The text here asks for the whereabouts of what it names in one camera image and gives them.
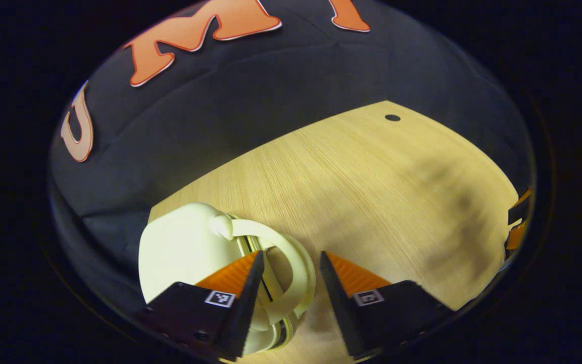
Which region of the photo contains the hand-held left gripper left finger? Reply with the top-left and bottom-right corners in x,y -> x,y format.
137,250 -> 265,360

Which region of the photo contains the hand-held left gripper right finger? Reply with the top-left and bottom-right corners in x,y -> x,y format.
320,251 -> 456,360

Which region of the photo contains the pale yellow suitcase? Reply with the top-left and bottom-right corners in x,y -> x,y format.
138,203 -> 317,355

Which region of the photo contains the black backdrop cloth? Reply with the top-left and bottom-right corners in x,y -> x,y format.
48,0 -> 534,314

